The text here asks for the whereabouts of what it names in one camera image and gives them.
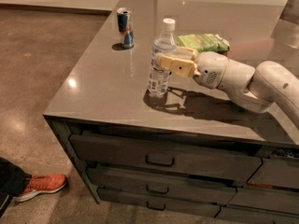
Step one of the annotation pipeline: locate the orange sneaker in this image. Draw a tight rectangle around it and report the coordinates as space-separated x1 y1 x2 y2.
15 174 67 203

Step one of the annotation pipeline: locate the grey drawer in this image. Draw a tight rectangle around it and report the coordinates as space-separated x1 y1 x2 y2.
216 207 299 224
230 189 299 215
86 167 236 204
69 134 262 181
249 159 299 189
97 189 221 217

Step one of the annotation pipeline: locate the grey top left drawer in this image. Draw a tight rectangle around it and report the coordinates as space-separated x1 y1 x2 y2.
69 134 262 181

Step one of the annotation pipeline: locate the grey bottom right drawer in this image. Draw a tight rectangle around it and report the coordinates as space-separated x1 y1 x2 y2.
216 207 299 224

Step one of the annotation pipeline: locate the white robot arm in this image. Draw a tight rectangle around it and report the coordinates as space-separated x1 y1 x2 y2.
153 47 299 128

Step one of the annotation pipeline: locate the grey middle right drawer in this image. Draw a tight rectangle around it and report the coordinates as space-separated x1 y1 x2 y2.
230 189 299 215

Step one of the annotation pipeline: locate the green snack packet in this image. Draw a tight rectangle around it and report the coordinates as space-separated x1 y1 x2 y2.
177 34 230 53

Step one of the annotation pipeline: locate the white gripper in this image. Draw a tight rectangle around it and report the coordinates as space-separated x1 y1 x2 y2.
154 47 229 89

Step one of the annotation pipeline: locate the black trouser leg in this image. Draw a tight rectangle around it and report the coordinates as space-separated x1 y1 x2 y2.
0 156 32 217

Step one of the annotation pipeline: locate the clear plastic water bottle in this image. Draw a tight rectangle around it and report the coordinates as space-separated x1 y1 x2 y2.
148 18 177 97

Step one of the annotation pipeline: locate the grey bottom left drawer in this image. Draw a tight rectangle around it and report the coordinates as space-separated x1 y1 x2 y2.
97 189 221 217

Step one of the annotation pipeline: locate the blue silver drink can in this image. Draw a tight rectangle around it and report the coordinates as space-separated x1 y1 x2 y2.
117 7 134 49

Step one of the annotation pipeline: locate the grey middle left drawer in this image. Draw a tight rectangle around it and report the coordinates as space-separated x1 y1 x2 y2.
86 167 236 204

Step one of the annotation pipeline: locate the grey top right drawer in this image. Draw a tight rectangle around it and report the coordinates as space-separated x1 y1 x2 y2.
249 159 299 189

